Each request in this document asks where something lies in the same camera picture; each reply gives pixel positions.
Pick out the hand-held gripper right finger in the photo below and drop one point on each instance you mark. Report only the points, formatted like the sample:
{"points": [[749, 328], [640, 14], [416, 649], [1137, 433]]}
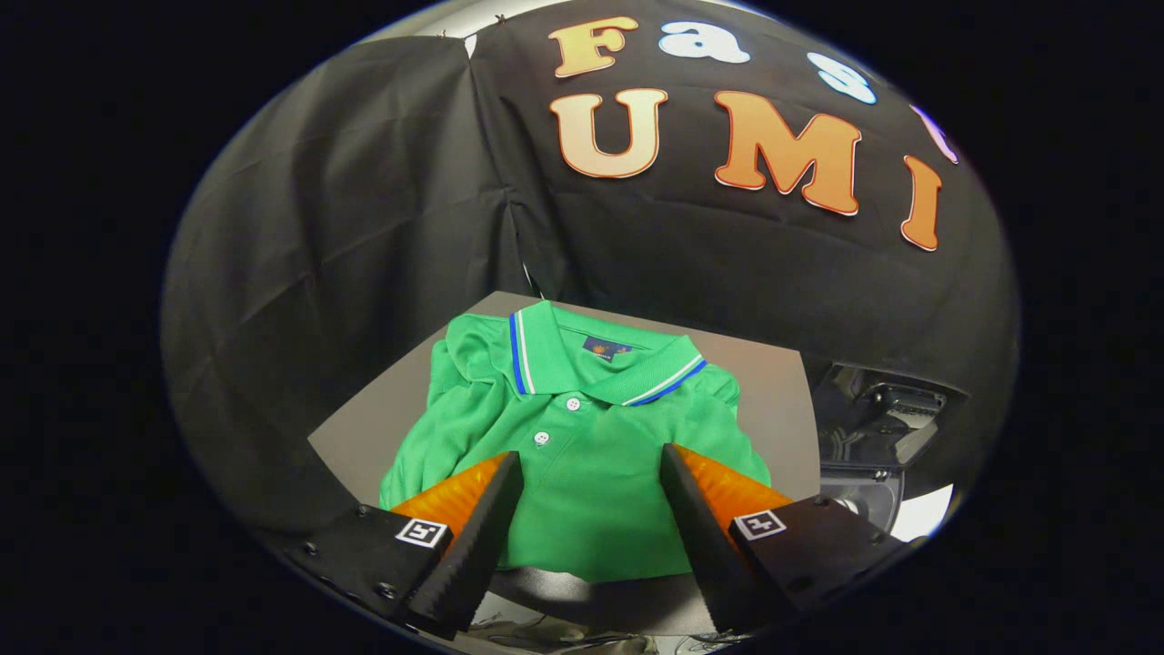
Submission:
{"points": [[705, 546]]}

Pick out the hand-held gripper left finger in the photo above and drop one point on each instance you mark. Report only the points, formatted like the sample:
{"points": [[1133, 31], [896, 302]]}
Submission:
{"points": [[482, 546]]}

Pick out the green polo shirt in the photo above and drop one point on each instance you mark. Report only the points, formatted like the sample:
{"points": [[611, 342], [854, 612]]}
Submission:
{"points": [[591, 455]]}

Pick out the dark glass washing machine lid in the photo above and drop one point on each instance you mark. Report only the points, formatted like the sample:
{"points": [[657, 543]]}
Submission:
{"points": [[873, 409]]}

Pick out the grey side table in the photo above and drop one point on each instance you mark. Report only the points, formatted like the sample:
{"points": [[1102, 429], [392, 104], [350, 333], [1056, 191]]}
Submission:
{"points": [[782, 409]]}

